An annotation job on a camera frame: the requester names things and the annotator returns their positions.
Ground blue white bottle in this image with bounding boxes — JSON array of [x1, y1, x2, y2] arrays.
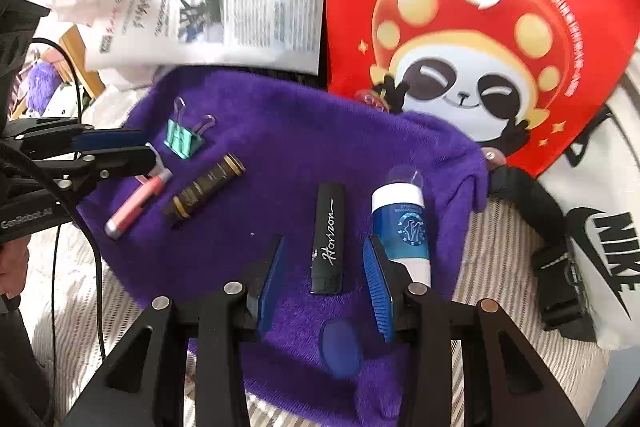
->
[[371, 165, 432, 286]]

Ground black Horizon case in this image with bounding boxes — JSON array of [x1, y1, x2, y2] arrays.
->
[[310, 183, 345, 296]]

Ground pink tube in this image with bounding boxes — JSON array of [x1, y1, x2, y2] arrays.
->
[[104, 168, 172, 241]]

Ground pink bottle blue cap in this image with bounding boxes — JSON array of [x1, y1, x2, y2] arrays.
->
[[318, 317, 362, 379]]

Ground teal binder clip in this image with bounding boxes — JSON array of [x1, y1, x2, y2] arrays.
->
[[164, 96, 217, 160]]

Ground black gold tube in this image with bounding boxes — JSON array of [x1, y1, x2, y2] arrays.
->
[[163, 153, 246, 225]]

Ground person's left hand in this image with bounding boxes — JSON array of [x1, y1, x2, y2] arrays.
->
[[0, 235, 30, 299]]

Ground purple towel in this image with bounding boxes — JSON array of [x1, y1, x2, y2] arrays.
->
[[80, 67, 488, 426]]

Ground striped bed quilt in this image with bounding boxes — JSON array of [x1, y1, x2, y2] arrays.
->
[[21, 200, 608, 419]]

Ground white Nike bag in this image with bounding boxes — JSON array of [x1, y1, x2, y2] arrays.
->
[[487, 51, 640, 353]]

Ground red panda paper bag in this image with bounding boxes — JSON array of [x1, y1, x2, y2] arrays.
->
[[326, 0, 639, 176]]

